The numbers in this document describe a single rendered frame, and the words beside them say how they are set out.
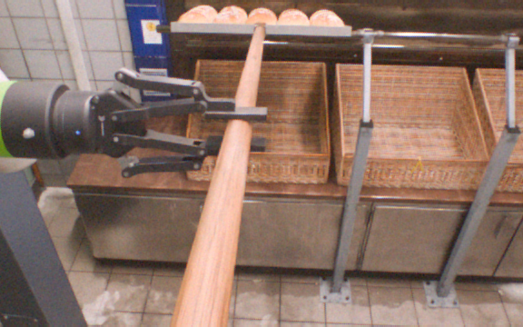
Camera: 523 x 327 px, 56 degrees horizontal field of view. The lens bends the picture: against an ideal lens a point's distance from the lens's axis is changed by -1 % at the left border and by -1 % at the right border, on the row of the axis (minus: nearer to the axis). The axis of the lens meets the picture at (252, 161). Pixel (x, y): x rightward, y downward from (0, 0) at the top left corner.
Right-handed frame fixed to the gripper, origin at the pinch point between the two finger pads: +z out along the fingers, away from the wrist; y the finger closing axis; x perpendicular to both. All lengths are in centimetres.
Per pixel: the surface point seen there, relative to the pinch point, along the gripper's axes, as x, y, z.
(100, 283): -134, 122, -71
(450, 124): -160, 46, 85
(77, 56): -162, 22, -82
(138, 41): -157, 14, -53
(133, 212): -126, 79, -50
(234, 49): -162, 17, -12
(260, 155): -120, 49, 1
